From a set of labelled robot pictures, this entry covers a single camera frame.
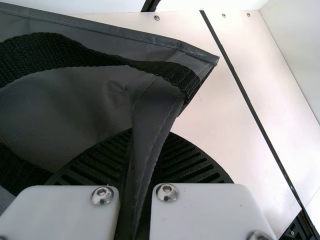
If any dark grey bag with straps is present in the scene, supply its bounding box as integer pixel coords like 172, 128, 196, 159
0, 1, 221, 240

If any black post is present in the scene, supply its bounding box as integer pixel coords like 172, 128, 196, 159
140, 0, 164, 13

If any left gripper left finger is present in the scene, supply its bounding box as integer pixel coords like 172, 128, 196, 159
0, 128, 134, 240

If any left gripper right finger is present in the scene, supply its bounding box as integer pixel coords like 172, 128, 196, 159
149, 132, 277, 240

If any black strip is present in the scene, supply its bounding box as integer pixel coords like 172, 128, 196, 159
199, 9, 308, 215

